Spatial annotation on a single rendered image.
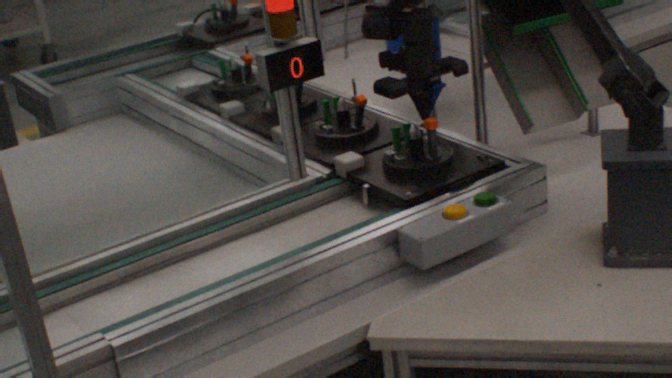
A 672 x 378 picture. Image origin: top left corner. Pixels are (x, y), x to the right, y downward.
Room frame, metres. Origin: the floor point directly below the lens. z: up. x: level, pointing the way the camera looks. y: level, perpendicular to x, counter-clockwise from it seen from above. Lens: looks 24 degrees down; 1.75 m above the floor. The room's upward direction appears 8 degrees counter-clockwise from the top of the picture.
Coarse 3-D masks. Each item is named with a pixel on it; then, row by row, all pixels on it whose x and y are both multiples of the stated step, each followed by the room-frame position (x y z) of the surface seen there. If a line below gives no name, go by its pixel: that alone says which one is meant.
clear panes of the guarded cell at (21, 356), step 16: (0, 272) 1.23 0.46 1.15; (0, 288) 1.23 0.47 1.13; (0, 304) 1.22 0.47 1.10; (0, 320) 1.22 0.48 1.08; (16, 320) 1.23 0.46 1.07; (0, 336) 1.22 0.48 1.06; (16, 336) 1.23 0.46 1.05; (0, 352) 1.21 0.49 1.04; (16, 352) 1.22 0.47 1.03; (0, 368) 1.21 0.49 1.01; (16, 368) 1.22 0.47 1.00
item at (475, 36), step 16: (480, 16) 1.96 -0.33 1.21; (480, 32) 1.96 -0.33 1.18; (480, 48) 1.96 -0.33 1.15; (480, 64) 1.97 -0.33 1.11; (480, 80) 1.96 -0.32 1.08; (480, 96) 1.96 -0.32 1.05; (432, 112) 2.11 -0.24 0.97; (480, 112) 1.96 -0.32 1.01; (592, 112) 2.12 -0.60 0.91; (480, 128) 1.96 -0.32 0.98; (592, 128) 2.12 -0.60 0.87
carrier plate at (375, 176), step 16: (448, 144) 1.91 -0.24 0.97; (368, 160) 1.88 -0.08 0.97; (464, 160) 1.82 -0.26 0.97; (480, 160) 1.81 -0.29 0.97; (496, 160) 1.80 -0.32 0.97; (352, 176) 1.82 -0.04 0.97; (368, 176) 1.80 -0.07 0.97; (384, 176) 1.79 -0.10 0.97; (432, 176) 1.76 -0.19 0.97; (448, 176) 1.75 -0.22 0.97; (464, 176) 1.74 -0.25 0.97; (480, 176) 1.76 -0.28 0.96; (384, 192) 1.73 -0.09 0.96; (400, 192) 1.71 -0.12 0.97; (416, 192) 1.70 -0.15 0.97; (432, 192) 1.70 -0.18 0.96
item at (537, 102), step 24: (504, 48) 2.00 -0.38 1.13; (528, 48) 2.01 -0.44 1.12; (552, 48) 1.98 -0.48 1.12; (504, 72) 1.92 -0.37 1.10; (528, 72) 1.97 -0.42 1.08; (552, 72) 1.98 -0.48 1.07; (528, 96) 1.93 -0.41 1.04; (552, 96) 1.93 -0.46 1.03; (576, 96) 1.91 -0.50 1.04; (528, 120) 1.84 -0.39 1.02; (552, 120) 1.89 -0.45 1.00
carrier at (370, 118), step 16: (352, 80) 2.10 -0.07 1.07; (336, 96) 2.10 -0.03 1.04; (336, 112) 2.05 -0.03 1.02; (352, 112) 2.18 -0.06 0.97; (368, 112) 2.17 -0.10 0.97; (304, 128) 2.12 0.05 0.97; (320, 128) 2.03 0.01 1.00; (336, 128) 2.04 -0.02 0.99; (352, 128) 2.01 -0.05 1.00; (368, 128) 2.01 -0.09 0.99; (384, 128) 2.05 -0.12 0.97; (400, 128) 2.04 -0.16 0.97; (304, 144) 2.02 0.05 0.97; (320, 144) 2.01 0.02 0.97; (336, 144) 1.99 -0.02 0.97; (352, 144) 1.98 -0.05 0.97; (368, 144) 1.97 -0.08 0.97; (384, 144) 1.96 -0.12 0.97; (320, 160) 1.92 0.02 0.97
